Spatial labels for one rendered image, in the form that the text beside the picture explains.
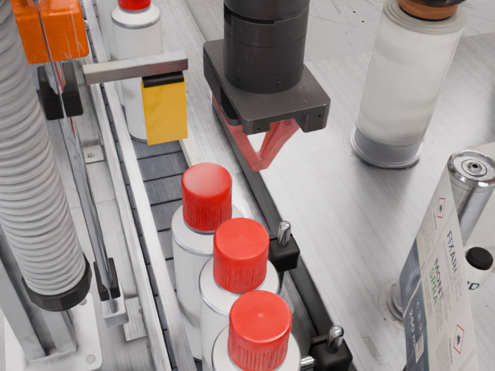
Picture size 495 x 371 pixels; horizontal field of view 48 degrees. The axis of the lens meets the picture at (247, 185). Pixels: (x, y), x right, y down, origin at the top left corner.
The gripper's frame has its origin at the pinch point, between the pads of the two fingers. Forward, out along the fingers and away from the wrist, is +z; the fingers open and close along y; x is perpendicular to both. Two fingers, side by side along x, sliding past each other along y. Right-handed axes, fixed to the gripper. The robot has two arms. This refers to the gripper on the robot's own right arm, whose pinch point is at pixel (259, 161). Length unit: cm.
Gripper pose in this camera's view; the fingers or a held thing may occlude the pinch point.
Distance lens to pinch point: 47.0
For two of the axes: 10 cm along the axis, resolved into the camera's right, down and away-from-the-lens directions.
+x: -9.4, 2.3, -2.4
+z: -0.2, 6.9, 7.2
